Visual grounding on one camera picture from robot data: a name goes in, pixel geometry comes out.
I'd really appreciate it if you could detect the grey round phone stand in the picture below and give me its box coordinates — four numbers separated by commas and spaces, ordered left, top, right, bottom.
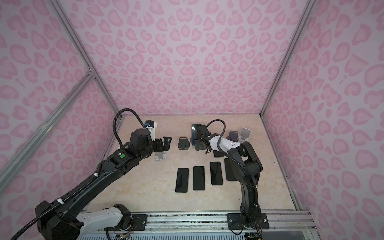
226, 131, 239, 143

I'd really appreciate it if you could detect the silver stand near left arm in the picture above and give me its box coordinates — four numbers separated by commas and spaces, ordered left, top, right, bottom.
154, 151, 167, 162

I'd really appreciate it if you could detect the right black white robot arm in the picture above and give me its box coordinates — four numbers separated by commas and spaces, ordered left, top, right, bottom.
195, 125, 270, 233

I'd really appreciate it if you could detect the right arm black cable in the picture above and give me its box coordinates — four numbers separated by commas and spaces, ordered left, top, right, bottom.
205, 119, 259, 188

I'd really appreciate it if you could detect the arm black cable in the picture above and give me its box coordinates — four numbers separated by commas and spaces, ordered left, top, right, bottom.
205, 119, 259, 188
112, 108, 146, 149

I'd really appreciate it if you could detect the black round phone stand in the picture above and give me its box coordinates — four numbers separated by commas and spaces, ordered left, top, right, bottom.
178, 137, 190, 150

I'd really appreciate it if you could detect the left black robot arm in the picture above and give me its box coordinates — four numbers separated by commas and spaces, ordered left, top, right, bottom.
12, 129, 172, 240

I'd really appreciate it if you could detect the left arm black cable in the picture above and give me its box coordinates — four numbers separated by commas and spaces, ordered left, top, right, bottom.
112, 108, 146, 149

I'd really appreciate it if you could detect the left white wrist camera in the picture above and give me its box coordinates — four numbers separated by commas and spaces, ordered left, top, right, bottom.
145, 120, 157, 142

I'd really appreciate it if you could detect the black phone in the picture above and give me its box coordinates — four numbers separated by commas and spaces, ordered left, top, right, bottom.
175, 168, 189, 193
190, 124, 201, 146
210, 162, 224, 186
224, 158, 237, 182
213, 150, 225, 158

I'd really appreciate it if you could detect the white folding phone stand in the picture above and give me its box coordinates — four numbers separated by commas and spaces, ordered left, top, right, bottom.
238, 128, 252, 142

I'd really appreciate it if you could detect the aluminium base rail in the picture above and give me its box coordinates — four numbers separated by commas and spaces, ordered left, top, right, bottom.
77, 209, 320, 240

